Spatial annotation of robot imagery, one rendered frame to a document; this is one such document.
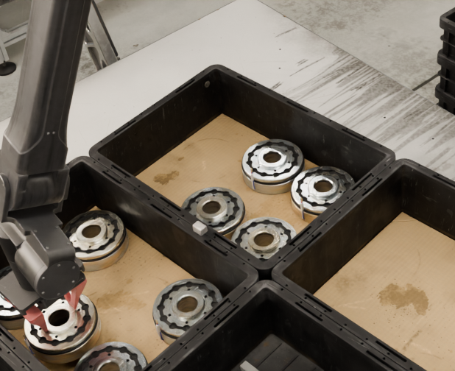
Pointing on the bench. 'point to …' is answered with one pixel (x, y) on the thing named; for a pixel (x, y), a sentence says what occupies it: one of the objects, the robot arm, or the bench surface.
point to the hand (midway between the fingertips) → (57, 314)
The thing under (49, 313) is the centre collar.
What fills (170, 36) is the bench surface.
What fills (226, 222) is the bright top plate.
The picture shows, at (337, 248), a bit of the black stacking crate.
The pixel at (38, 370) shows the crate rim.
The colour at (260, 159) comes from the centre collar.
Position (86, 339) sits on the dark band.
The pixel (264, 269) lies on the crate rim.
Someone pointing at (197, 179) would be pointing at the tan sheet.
